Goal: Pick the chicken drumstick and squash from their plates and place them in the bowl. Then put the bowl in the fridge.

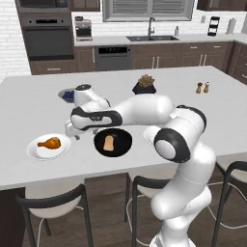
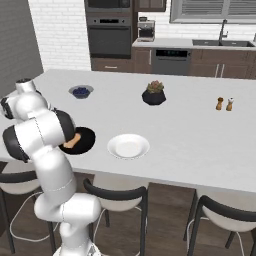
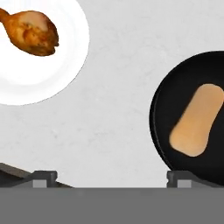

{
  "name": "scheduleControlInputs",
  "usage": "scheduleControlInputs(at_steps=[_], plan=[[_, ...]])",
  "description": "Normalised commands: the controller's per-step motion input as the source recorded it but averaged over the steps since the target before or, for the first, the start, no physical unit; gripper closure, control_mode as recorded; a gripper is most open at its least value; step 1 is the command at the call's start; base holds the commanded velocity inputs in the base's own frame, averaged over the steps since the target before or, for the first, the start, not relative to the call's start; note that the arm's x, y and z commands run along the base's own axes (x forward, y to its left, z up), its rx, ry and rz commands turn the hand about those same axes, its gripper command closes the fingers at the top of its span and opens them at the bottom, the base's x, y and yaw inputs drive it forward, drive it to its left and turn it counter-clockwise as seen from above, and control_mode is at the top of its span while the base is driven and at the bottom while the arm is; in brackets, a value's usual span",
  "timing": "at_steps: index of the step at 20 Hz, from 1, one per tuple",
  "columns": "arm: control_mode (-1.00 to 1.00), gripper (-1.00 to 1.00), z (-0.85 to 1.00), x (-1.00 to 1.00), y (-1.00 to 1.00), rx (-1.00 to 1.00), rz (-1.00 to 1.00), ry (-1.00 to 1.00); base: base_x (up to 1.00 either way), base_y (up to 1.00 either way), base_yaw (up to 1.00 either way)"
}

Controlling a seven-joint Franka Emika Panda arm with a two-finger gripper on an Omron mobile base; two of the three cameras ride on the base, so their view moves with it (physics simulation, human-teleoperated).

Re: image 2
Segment grey bowl with blueberries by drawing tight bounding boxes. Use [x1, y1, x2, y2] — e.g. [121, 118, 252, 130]
[68, 84, 95, 100]

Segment dark sink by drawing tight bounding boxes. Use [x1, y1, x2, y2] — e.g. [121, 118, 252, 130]
[191, 39, 256, 48]

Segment silver coffee machine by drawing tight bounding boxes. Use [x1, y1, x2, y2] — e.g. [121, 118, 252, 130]
[136, 16, 156, 43]

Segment black round plate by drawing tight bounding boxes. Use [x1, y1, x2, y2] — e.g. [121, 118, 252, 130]
[58, 126, 97, 156]

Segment black and white stool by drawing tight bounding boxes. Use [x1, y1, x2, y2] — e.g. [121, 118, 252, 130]
[0, 160, 58, 255]
[82, 173, 150, 256]
[182, 188, 256, 256]

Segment white round bowl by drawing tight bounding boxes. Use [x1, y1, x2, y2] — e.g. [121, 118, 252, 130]
[106, 133, 151, 161]

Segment window with grey blinds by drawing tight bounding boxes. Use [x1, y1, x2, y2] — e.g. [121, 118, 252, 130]
[169, 0, 256, 25]

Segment black wall oven stack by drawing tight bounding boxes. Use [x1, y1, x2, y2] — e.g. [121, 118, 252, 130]
[83, 0, 134, 60]

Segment black dishwasher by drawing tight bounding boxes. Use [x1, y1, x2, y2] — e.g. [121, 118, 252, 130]
[151, 47, 193, 77]

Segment succulent in black pot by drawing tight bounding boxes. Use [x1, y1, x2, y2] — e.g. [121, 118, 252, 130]
[141, 79, 167, 107]

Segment brown pepper mill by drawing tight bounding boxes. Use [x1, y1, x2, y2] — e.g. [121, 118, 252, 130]
[215, 96, 225, 111]

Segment brown wall cupboard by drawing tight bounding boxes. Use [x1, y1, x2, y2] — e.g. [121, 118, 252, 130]
[134, 0, 168, 13]

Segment brown base cupboards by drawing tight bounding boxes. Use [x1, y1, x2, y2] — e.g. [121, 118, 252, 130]
[90, 46, 256, 80]

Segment dark tap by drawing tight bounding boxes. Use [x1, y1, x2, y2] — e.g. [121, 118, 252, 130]
[218, 18, 229, 44]

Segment brown chicken drumstick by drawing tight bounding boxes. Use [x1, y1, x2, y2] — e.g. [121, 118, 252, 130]
[62, 133, 82, 149]

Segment brown salt shaker white top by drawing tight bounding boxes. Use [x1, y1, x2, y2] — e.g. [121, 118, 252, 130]
[225, 97, 235, 112]

